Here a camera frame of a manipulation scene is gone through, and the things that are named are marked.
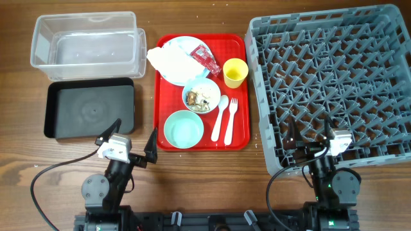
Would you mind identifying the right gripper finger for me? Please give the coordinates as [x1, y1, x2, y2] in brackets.
[285, 119, 304, 150]
[324, 115, 337, 140]

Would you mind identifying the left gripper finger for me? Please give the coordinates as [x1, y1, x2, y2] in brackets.
[144, 128, 158, 164]
[95, 118, 121, 145]

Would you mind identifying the light blue food bowl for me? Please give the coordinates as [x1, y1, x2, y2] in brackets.
[182, 78, 221, 114]

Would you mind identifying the white napkin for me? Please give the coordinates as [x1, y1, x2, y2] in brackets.
[147, 46, 205, 83]

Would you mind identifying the yellow plastic cup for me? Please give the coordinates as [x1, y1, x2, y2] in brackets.
[223, 58, 249, 89]

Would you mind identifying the red sauce packet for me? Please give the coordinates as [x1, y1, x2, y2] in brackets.
[190, 45, 221, 76]

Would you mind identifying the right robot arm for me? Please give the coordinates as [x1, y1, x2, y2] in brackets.
[283, 117, 362, 231]

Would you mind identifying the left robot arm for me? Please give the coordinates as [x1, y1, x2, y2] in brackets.
[74, 119, 158, 231]

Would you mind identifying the grey dishwasher rack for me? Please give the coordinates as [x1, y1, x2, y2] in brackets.
[245, 4, 410, 175]

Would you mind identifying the mint green bowl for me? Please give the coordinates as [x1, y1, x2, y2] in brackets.
[163, 110, 204, 149]

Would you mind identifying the black plastic tray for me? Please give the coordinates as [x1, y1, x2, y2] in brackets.
[44, 78, 135, 139]

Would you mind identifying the food scraps and rice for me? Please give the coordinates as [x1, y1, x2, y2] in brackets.
[186, 87, 211, 112]

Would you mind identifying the white plastic fork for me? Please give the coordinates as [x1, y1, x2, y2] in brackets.
[224, 98, 238, 146]

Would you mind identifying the red serving tray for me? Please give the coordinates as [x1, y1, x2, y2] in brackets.
[153, 33, 250, 151]

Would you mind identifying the white plastic spoon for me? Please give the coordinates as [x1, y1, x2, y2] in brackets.
[211, 95, 229, 142]

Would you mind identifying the clear plastic bin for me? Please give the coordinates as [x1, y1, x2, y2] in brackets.
[30, 12, 147, 81]

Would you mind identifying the light blue plate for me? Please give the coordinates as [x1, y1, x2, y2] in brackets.
[161, 36, 211, 86]

